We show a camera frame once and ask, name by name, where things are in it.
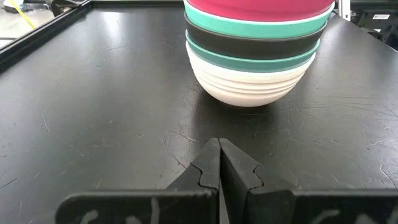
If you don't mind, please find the magenta bowl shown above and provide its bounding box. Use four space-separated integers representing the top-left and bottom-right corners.
186 0 335 22

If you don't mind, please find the black bowl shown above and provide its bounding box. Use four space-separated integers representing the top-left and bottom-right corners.
184 14 327 60

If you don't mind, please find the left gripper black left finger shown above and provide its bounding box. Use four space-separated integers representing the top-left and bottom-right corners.
55 138 221 224

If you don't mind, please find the dark green bowl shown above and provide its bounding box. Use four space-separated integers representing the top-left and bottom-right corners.
185 30 321 74

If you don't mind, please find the teal bowl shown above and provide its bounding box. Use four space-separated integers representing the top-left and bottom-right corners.
183 0 336 40

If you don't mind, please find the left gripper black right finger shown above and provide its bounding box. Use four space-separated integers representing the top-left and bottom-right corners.
220 138 398 224

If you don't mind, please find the black aluminium table frame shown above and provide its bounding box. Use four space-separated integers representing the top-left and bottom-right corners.
0 0 185 74

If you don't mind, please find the yellow cable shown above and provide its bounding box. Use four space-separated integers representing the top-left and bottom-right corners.
9 0 37 29

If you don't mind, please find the white bowl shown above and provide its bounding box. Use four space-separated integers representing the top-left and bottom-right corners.
185 42 317 108

